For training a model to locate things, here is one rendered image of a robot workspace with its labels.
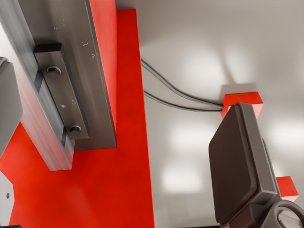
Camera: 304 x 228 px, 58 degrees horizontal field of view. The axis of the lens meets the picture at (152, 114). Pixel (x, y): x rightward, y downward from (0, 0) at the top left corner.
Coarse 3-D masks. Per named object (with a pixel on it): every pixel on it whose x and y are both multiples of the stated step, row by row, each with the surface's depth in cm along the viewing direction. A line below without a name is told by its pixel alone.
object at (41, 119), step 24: (0, 0) 43; (0, 24) 43; (24, 24) 52; (0, 48) 46; (24, 48) 51; (24, 72) 50; (24, 96) 55; (48, 96) 62; (24, 120) 60; (48, 120) 61; (48, 144) 68; (72, 144) 80
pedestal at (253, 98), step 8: (224, 96) 200; (232, 96) 198; (240, 96) 198; (248, 96) 198; (256, 96) 198; (224, 104) 202; (256, 104) 193; (224, 112) 203; (256, 112) 200; (288, 176) 156; (280, 184) 153; (288, 184) 153; (280, 192) 150; (288, 192) 150; (296, 192) 150
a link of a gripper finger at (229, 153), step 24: (240, 120) 10; (216, 144) 12; (240, 144) 9; (264, 144) 10; (216, 168) 11; (240, 168) 9; (264, 168) 9; (216, 192) 11; (240, 192) 9; (264, 192) 8; (216, 216) 10; (240, 216) 9
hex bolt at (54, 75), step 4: (48, 68) 58; (52, 68) 57; (56, 68) 58; (48, 72) 57; (52, 72) 57; (56, 72) 57; (60, 72) 59; (48, 76) 58; (52, 76) 58; (56, 76) 58
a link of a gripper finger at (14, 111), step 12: (0, 60) 10; (0, 72) 9; (12, 72) 10; (0, 84) 9; (12, 84) 10; (0, 96) 9; (12, 96) 10; (0, 108) 10; (12, 108) 11; (0, 120) 10; (12, 120) 11; (0, 132) 10; (12, 132) 11; (0, 144) 10; (0, 156) 10
